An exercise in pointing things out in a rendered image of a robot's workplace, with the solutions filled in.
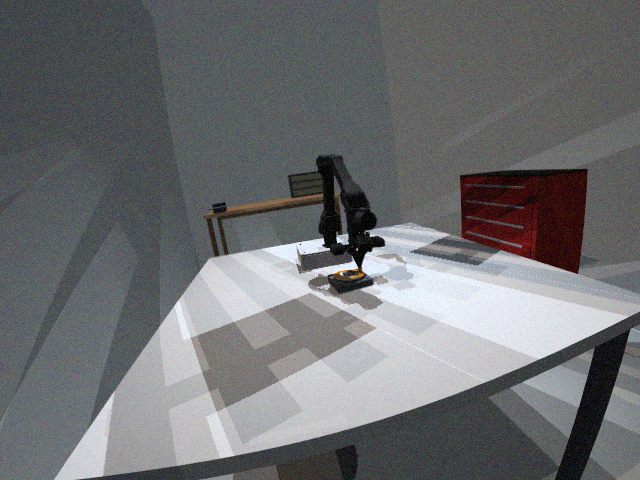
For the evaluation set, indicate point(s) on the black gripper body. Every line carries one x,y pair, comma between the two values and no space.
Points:
339,248

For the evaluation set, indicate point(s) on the orange round plate with holes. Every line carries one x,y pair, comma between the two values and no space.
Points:
359,274

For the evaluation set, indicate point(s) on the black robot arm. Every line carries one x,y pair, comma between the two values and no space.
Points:
357,206

